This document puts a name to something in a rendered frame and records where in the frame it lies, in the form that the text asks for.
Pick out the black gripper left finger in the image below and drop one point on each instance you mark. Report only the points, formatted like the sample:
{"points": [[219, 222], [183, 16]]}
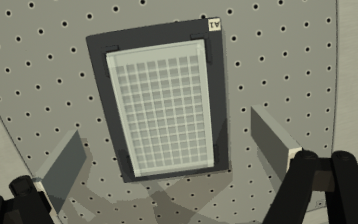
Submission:
{"points": [[50, 185]]}

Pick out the dark grey plate nest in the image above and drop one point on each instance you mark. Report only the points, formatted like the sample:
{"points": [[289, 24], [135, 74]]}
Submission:
{"points": [[208, 29]]}

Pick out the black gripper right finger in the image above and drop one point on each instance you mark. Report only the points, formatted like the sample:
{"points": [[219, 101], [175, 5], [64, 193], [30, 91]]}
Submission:
{"points": [[307, 173]]}

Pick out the white well plate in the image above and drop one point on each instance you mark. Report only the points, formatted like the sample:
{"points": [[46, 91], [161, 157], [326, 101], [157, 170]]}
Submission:
{"points": [[180, 98]]}

